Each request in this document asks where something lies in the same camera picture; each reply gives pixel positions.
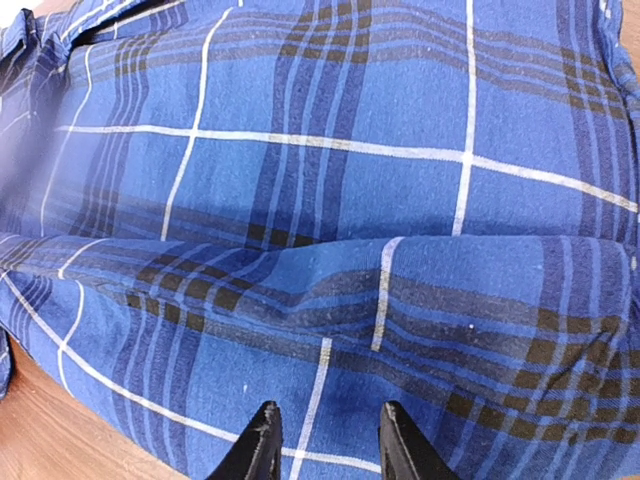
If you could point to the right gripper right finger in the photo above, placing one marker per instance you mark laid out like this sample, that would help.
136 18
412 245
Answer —
405 452

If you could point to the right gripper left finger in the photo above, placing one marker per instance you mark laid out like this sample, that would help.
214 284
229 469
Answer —
257 453

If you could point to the blue plaid long sleeve shirt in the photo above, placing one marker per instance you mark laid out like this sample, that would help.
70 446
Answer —
207 205

